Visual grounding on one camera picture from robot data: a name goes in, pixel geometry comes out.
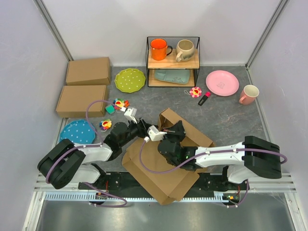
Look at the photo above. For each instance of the black wire wooden shelf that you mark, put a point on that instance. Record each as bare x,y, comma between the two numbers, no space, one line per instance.
169,63

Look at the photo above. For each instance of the blue dotted plate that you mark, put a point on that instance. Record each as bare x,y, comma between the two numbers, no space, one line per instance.
78,131

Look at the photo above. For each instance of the rear folded cardboard box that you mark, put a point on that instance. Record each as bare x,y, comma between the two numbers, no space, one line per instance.
94,71

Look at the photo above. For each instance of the teal rectangular dish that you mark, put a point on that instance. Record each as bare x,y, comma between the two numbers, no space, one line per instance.
173,76

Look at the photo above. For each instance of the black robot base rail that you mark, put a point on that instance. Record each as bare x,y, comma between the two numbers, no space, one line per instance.
116,181

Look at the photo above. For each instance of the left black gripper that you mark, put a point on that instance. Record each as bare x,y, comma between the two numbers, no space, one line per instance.
142,127

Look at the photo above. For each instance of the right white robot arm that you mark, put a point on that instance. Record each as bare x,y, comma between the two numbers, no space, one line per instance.
254,157

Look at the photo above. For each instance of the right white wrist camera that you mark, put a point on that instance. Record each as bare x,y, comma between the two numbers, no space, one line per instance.
153,134

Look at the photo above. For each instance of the folded cardboard box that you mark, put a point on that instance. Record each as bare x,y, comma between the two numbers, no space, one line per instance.
74,100
94,71

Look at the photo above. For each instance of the brown cardboard box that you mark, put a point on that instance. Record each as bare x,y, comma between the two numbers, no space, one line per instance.
169,187

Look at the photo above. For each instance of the pink mug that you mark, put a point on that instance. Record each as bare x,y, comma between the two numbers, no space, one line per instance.
248,95

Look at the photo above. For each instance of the green dotted plate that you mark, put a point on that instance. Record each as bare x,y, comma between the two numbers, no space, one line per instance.
130,80

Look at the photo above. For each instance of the front folded cardboard box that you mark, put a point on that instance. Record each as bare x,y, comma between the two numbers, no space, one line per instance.
74,100

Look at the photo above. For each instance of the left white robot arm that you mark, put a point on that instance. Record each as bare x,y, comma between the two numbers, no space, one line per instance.
63,162

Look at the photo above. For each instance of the rainbow flower plush toy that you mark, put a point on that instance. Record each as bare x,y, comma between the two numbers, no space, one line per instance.
119,103

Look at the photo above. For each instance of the pink flower plush keychain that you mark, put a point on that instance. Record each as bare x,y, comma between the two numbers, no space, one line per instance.
194,92

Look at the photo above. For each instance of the pink plate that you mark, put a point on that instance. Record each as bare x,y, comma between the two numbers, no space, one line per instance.
222,83

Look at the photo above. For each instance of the beige ceramic mug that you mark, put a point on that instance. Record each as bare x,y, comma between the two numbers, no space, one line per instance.
184,50

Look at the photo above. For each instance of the black pink marker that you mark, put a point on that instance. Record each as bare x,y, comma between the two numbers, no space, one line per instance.
204,98

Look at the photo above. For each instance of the small rainbow flower plush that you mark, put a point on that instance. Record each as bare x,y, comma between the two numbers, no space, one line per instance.
105,124

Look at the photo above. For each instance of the white slotted cable duct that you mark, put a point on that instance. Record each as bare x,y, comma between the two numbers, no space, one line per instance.
94,197

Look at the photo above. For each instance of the orange mug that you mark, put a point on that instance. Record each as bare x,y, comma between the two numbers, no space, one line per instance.
160,49

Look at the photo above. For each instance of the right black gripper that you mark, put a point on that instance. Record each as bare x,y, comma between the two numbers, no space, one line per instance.
177,129

